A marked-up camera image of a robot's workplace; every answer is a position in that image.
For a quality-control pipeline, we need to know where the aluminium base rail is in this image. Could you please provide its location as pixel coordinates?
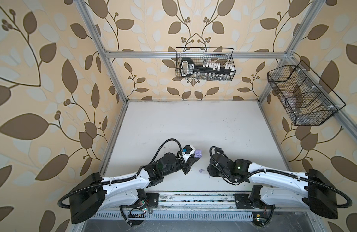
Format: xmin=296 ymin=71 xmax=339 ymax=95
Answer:
xmin=77 ymin=190 xmax=318 ymax=212

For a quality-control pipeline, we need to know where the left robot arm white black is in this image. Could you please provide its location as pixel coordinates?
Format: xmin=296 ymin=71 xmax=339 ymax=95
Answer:
xmin=57 ymin=138 xmax=202 ymax=226

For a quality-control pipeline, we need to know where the purple round charging case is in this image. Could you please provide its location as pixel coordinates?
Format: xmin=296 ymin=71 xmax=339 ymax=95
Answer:
xmin=194 ymin=149 xmax=202 ymax=158

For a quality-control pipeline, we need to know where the black tool rack with handle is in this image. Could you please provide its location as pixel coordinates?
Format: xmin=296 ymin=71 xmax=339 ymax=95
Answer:
xmin=178 ymin=58 xmax=235 ymax=78

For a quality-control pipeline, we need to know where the back wire basket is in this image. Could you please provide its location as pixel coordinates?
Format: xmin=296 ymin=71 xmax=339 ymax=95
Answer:
xmin=175 ymin=46 xmax=236 ymax=82

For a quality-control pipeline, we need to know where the wire basket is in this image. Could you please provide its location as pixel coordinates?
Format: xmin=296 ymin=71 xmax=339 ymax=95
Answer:
xmin=267 ymin=61 xmax=346 ymax=126
xmin=175 ymin=46 xmax=236 ymax=82

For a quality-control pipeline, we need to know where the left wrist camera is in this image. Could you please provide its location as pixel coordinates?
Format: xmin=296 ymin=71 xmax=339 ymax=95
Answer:
xmin=181 ymin=145 xmax=195 ymax=162

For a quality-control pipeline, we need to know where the right wire basket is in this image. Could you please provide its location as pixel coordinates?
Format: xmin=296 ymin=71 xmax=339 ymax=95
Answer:
xmin=267 ymin=61 xmax=346 ymax=126

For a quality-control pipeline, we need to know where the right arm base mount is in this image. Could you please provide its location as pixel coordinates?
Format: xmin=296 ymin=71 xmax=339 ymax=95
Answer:
xmin=234 ymin=185 xmax=275 ymax=210

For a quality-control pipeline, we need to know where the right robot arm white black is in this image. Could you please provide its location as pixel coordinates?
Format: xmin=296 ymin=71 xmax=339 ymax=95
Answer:
xmin=207 ymin=146 xmax=353 ymax=219

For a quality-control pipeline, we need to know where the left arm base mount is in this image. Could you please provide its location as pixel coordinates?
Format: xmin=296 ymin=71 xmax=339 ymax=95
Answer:
xmin=122 ymin=189 xmax=160 ymax=209

